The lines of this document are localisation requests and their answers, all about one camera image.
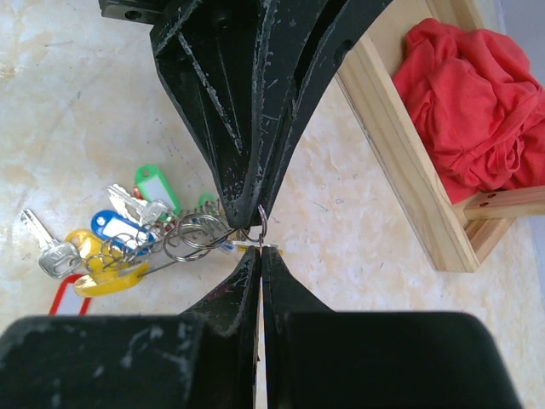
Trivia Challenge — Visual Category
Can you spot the metal numbered key organiser ring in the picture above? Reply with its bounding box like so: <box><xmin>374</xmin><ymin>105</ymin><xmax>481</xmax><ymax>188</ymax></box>
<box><xmin>20</xmin><ymin>164</ymin><xmax>284</xmax><ymax>299</ymax></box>

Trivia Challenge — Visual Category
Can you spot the yellow key tag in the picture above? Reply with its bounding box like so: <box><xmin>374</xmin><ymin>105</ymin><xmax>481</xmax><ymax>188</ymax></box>
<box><xmin>65</xmin><ymin>229</ymin><xmax>129</xmax><ymax>273</ymax></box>

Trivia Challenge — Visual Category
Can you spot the red crumpled cloth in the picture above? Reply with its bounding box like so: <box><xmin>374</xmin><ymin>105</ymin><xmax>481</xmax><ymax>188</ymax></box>
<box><xmin>393</xmin><ymin>18</ymin><xmax>544</xmax><ymax>204</ymax></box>

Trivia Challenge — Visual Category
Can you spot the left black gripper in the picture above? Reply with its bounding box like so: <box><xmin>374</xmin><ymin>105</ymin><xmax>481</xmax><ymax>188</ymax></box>
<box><xmin>98</xmin><ymin>0</ymin><xmax>272</xmax><ymax>228</ymax></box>

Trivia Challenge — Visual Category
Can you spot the green key tag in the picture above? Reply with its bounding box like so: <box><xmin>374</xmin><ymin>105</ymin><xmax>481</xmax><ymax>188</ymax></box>
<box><xmin>135</xmin><ymin>164</ymin><xmax>181</xmax><ymax>216</ymax></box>

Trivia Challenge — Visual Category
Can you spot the key with yellow tag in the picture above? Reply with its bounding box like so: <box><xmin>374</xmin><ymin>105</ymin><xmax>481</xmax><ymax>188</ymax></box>
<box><xmin>230</xmin><ymin>204</ymin><xmax>283</xmax><ymax>255</ymax></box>

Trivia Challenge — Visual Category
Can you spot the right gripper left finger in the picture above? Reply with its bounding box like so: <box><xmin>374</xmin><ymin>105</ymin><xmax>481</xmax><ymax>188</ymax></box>
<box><xmin>1</xmin><ymin>248</ymin><xmax>261</xmax><ymax>408</ymax></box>

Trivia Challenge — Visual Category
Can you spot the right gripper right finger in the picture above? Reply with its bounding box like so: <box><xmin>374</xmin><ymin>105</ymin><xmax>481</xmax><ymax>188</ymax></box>
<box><xmin>261</xmin><ymin>248</ymin><xmax>521</xmax><ymax>408</ymax></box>

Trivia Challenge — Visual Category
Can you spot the blue key tag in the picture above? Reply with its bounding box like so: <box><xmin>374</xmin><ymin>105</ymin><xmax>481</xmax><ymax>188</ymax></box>
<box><xmin>90</xmin><ymin>210</ymin><xmax>156</xmax><ymax>256</ymax></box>

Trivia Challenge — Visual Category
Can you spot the red key tag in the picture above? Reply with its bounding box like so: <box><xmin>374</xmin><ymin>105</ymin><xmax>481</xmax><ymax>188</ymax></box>
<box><xmin>49</xmin><ymin>274</ymin><xmax>91</xmax><ymax>316</ymax></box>

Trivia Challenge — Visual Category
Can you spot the wooden clothes rack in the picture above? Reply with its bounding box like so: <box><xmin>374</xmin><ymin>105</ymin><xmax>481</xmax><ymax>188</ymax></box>
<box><xmin>334</xmin><ymin>0</ymin><xmax>545</xmax><ymax>274</ymax></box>

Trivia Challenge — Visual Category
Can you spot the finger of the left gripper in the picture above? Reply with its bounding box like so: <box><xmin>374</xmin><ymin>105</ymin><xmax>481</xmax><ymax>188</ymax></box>
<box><xmin>246</xmin><ymin>0</ymin><xmax>389</xmax><ymax>224</ymax></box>

